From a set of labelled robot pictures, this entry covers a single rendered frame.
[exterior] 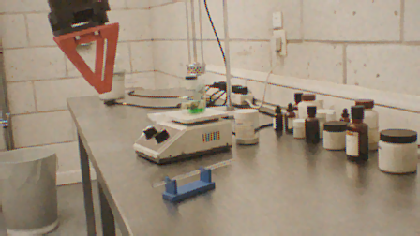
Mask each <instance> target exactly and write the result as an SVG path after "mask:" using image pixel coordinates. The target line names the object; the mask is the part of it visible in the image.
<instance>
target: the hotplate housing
mask: <svg viewBox="0 0 420 236"><path fill-rule="evenodd" d="M158 124H161V125H166V126H169V127H174V128H176V129H180V130H181V131H180V132H179V133H178V134H177V135H176V136H174V137H173V138H172V139H171V140H169V142H167V143H166V144H164V146H163V147H162V148H160V149H159V150H158V151H154V150H152V149H149V148H147V147H143V146H142V145H140V144H137V143H134V145H133V149H134V150H135V154H137V155H141V156H144V157H145V158H149V159H150V160H153V161H155V162H158V164H160V163H164V162H169V161H173V160H178V159H181V158H187V157H190V156H195V155H204V154H207V153H213V152H215V151H222V150H225V149H231V148H232V144H233V132H232V122H230V120H226V119H223V118H216V119H212V120H204V121H200V122H193V123H189V124H184V123H182V122H176V121H174V120H164V121H161V122H158Z"/></svg>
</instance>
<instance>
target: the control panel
mask: <svg viewBox="0 0 420 236"><path fill-rule="evenodd" d="M154 128H155V129H156V130H157V131H160V129H164V128H166V130H167V131H168V132H169V135H170V136H169V137H168V138H167V139H166V140H165V141H163V142H157V141H156V140H155V138H154V137H153V138H151V139H147V138H146V137H145V135H143V136H142V137H140V138H139V139H138V140H136V141H135V143H137V144H140V145H142V146H143V147H147V148H149V149H152V150H154V151H158V150H159V149H160V148H162V147H163V146H164V144H166V143H167V142H169V140H171V139H172V138H173V137H174V136H176V135H177V134H178V133H179V132H180V131H181V130H180V129H176V128H174V127H169V126H166V125H161V124H156V125H155V126H154Z"/></svg>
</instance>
